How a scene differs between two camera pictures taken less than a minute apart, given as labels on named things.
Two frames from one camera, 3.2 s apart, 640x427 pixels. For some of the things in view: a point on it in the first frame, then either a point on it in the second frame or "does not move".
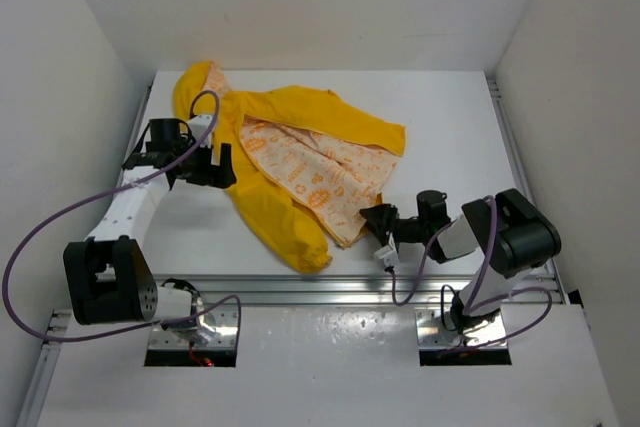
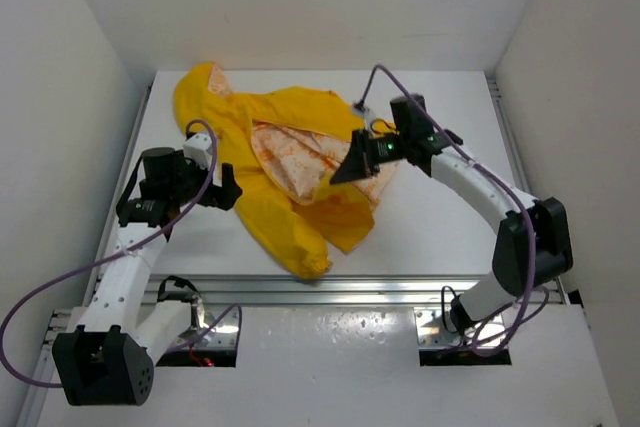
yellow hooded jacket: x=310 y=170 does not move
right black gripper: x=382 y=220 -> x=360 y=160
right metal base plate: x=436 y=329 does not move
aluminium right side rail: x=522 y=172 does not move
